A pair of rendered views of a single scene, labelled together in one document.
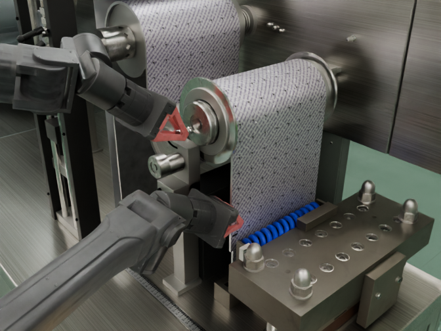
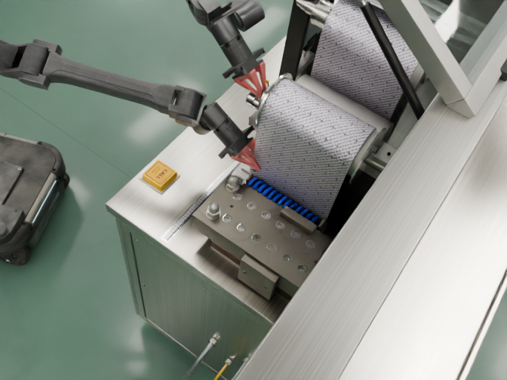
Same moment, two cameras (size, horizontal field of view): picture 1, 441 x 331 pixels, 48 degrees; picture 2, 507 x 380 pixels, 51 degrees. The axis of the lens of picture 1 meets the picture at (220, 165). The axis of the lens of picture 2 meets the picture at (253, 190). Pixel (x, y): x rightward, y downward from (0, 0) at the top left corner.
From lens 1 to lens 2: 1.07 m
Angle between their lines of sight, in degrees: 55
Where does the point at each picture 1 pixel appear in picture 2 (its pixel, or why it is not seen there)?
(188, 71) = (348, 72)
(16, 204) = not seen: hidden behind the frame
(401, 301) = (275, 307)
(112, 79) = (221, 33)
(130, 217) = (167, 93)
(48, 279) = (109, 77)
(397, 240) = (287, 275)
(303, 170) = (317, 191)
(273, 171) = (289, 167)
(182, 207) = (211, 120)
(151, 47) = (324, 38)
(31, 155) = not seen: hidden behind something
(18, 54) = not seen: outside the picture
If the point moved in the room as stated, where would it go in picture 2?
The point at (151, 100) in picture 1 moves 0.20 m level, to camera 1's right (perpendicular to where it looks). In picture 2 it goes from (239, 60) to (260, 127)
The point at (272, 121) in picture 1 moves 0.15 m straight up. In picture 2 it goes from (292, 138) to (305, 91)
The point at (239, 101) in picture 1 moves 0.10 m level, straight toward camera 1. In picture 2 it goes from (275, 106) to (231, 110)
